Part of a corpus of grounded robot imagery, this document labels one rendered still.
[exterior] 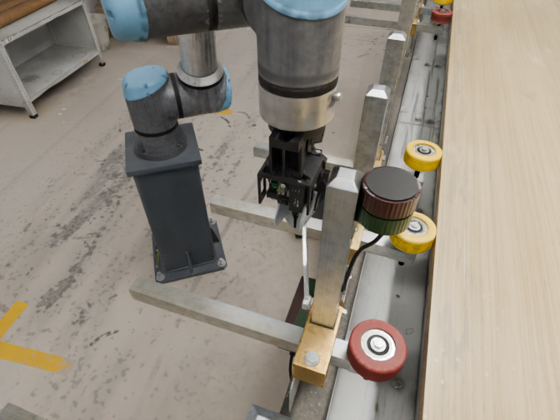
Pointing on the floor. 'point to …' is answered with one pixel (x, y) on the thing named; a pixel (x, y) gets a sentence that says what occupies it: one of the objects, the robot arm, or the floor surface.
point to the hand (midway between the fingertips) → (297, 218)
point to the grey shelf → (44, 51)
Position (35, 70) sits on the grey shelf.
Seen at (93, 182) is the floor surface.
